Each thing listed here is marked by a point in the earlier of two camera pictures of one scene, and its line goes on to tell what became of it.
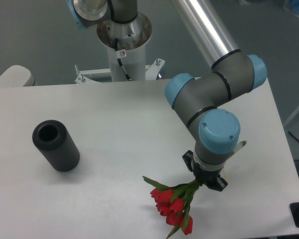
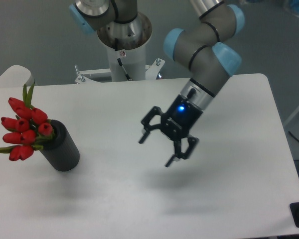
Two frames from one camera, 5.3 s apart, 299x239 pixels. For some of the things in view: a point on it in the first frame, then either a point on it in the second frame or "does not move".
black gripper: (206, 177) to (178, 122)
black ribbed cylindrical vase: (52, 139) does not move
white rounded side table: (15, 75) does not move
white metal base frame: (151, 70) does not move
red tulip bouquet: (174, 202) to (29, 129)
